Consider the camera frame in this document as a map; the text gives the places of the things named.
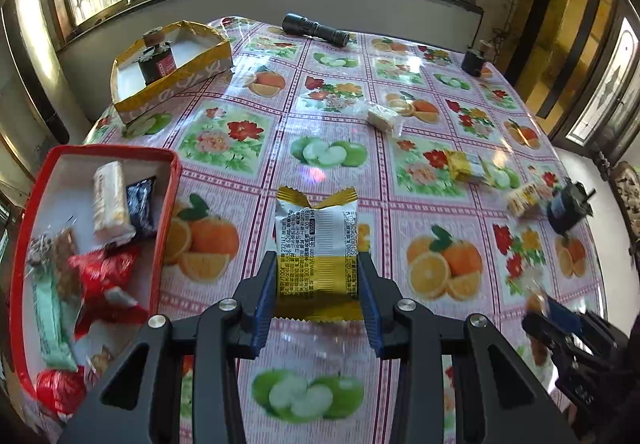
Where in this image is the red tray box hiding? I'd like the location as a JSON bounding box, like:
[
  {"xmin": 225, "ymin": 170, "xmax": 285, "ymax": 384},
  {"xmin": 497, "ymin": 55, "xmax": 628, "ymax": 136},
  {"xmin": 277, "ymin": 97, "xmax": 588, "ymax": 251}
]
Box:
[{"xmin": 10, "ymin": 144, "xmax": 181, "ymax": 420}]

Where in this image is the green snack packet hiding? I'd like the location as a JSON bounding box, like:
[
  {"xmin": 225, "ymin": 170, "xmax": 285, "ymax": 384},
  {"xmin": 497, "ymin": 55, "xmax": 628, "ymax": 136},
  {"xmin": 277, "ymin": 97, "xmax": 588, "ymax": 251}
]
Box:
[{"xmin": 32, "ymin": 271, "xmax": 78, "ymax": 372}]

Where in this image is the yellow cardboard box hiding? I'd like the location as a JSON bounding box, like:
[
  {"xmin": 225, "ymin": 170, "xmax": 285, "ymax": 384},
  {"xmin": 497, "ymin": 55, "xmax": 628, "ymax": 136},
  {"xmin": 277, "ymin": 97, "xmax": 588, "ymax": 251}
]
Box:
[{"xmin": 110, "ymin": 20, "xmax": 232, "ymax": 124}]

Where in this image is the small black pot far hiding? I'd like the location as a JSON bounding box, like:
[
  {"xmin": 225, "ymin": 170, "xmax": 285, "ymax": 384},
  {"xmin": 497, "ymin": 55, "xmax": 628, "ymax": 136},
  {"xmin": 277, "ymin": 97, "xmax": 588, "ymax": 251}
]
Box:
[{"xmin": 461, "ymin": 40, "xmax": 495, "ymax": 78}]

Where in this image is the floral plastic tablecloth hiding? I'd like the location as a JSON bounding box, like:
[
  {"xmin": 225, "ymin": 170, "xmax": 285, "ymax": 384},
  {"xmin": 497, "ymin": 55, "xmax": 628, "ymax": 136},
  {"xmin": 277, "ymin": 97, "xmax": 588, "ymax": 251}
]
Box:
[{"xmin": 79, "ymin": 17, "xmax": 603, "ymax": 360}]

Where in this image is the dark blue snack packet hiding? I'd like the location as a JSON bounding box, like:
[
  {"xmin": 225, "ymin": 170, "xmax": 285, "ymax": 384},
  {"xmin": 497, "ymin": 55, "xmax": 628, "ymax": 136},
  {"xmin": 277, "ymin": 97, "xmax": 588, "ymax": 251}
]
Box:
[{"xmin": 126, "ymin": 176, "xmax": 156, "ymax": 240}]

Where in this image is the yellow small snack packet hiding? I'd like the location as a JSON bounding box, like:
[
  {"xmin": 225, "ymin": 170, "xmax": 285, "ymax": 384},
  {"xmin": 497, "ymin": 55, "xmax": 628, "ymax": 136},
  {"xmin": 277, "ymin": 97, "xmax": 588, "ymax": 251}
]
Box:
[{"xmin": 446, "ymin": 150, "xmax": 489, "ymax": 185}]

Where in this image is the white air conditioner unit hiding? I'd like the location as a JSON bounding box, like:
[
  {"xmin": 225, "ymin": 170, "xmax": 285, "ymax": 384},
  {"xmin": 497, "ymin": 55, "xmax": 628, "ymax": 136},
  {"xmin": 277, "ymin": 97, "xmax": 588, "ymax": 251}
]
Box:
[{"xmin": 1, "ymin": 0, "xmax": 90, "ymax": 145}]

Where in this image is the dark bottle in yellow box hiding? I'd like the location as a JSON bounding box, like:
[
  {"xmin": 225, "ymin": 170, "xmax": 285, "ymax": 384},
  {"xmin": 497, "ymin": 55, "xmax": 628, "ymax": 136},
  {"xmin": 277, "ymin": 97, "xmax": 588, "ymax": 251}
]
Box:
[{"xmin": 138, "ymin": 28, "xmax": 177, "ymax": 85}]

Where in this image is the black flashlight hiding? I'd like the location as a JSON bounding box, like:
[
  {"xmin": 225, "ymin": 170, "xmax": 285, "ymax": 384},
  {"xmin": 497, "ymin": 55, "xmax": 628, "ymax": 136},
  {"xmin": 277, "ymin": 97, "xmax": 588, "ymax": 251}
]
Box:
[{"xmin": 282, "ymin": 14, "xmax": 349, "ymax": 47}]

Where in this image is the white square cake packet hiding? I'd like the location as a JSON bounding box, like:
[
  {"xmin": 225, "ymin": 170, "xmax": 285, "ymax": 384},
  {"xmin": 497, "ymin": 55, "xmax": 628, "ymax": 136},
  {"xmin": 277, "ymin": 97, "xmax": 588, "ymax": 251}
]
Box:
[{"xmin": 367, "ymin": 104, "xmax": 404, "ymax": 136}]

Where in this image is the long white cracker packet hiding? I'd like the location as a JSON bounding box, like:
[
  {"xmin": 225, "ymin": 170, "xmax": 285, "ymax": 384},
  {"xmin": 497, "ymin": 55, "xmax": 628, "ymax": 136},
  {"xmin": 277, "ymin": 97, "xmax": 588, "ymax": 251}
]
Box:
[{"xmin": 93, "ymin": 161, "xmax": 136, "ymax": 245}]

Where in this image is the white yellow bread packet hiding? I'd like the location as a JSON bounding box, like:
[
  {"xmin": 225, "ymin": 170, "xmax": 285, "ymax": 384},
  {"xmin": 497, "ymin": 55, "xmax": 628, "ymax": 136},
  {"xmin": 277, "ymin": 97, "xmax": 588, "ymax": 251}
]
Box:
[{"xmin": 506, "ymin": 182, "xmax": 550, "ymax": 219}]

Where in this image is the brown cookie packet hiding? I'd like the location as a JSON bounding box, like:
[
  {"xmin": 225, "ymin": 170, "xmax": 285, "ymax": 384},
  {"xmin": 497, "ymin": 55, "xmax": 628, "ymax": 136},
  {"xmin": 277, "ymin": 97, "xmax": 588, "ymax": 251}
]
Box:
[{"xmin": 52, "ymin": 227, "xmax": 80, "ymax": 301}]

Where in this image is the yellow white snack packet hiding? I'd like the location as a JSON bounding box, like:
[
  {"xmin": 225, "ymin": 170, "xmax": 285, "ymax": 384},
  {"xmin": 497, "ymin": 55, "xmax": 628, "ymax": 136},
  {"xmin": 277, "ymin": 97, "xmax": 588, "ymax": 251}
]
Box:
[{"xmin": 274, "ymin": 186, "xmax": 362, "ymax": 323}]

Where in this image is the silver snack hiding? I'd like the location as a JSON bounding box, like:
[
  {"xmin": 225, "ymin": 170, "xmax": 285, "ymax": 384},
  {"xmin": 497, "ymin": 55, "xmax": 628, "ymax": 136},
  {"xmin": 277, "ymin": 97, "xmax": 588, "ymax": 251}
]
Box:
[{"xmin": 26, "ymin": 234, "xmax": 52, "ymax": 267}]

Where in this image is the large red snack bag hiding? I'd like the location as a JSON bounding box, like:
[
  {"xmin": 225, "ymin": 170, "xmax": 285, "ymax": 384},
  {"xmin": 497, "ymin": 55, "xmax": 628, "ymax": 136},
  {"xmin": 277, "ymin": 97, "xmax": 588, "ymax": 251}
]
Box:
[{"xmin": 36, "ymin": 366, "xmax": 87, "ymax": 416}]

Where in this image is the small red snack bag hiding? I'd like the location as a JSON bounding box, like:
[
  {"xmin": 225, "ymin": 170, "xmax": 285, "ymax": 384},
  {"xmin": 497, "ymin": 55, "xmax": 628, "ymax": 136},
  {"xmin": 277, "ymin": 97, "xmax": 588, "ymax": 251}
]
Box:
[{"xmin": 68, "ymin": 243, "xmax": 148, "ymax": 340}]

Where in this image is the black jar near edge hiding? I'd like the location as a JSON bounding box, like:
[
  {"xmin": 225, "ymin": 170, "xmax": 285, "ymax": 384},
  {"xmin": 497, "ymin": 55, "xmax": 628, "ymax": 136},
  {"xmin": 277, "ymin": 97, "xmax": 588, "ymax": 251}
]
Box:
[{"xmin": 547, "ymin": 178, "xmax": 597, "ymax": 236}]

